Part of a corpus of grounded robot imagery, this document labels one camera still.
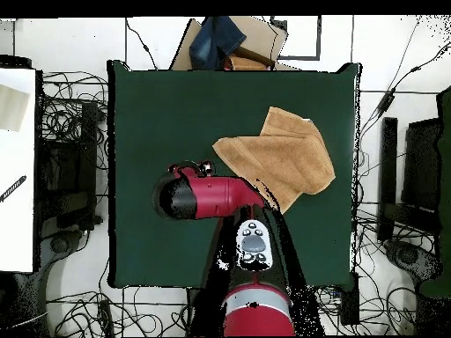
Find orange terry towel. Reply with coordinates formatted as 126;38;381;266
211;106;336;215

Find black flat panel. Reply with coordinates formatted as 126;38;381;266
400;117;444;214

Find dark green table cloth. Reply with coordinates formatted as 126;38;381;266
107;59;362;289

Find orange cloth in box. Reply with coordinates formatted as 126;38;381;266
223;54;272;72

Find dark brown cloth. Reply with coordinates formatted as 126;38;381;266
230;45;277;69

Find blue denim jeans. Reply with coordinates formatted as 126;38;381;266
189;15;248;71

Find black equipment rack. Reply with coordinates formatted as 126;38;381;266
36;100;100;240

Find brown cardboard box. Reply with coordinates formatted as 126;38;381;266
169;15;300;72

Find black upright bar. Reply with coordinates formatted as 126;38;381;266
377;116;399;243

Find black power strip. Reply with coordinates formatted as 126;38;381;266
338;272;361;326
97;298;116;338

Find black striped stick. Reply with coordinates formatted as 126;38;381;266
0;174;28;203

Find white side table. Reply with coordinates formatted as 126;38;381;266
0;67;38;274

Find beige box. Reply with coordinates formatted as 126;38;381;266
0;84;31;133

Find grey chair base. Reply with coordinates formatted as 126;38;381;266
382;239;444;283

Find black low box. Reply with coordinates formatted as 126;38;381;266
0;53;33;70

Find dark green draped cloth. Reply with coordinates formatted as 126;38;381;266
418;84;451;299

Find black floor cable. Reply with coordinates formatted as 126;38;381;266
124;17;159;70

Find black rectangular floor frame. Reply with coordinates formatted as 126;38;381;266
270;15;322;62

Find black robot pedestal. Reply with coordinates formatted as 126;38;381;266
188;287;226;337

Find tangle of black cables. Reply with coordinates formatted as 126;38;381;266
45;286;188;337
39;70;110;170
313;284;417;335

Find black cable with adapter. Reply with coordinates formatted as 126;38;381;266
357;40;451;149

